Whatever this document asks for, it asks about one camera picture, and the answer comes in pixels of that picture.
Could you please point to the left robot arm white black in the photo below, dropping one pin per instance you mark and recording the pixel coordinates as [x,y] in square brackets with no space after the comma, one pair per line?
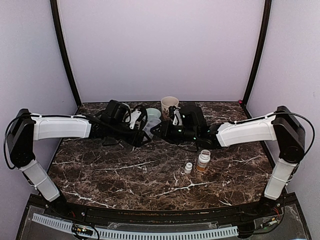
[27,128]

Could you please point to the black frame post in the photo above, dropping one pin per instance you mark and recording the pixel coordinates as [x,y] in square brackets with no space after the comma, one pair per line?
[63,51]
[259,51]

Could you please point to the clear plastic pill organizer box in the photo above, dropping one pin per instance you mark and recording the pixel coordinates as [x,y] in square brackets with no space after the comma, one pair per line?
[152,122]

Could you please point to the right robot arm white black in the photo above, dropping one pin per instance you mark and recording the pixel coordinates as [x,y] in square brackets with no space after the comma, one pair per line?
[281,126]

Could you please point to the black front rail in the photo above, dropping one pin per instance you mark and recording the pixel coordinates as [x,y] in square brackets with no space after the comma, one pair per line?
[238,214]

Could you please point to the right black frame post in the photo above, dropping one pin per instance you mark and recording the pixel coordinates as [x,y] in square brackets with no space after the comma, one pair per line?
[259,51]

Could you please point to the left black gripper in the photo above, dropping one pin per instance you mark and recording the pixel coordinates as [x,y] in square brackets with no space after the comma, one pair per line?
[135,140]

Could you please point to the left black frame post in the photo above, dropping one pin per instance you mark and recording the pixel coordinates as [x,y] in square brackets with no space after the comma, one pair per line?
[63,51]

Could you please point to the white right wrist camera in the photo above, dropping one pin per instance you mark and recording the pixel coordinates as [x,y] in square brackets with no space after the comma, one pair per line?
[176,117]

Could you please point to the right teal ceramic bowl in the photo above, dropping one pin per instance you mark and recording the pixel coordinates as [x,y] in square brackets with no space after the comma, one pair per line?
[153,113]

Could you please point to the large orange label pill bottle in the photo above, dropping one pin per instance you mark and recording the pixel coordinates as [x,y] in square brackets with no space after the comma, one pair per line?
[203,159]

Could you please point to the white slotted cable duct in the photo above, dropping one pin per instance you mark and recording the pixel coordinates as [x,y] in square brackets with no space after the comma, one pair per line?
[126,231]

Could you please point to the cream mug with coral pattern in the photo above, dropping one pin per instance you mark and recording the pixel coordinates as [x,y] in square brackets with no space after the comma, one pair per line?
[166,102]

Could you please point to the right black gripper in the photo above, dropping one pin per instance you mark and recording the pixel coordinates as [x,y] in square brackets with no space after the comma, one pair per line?
[165,131]

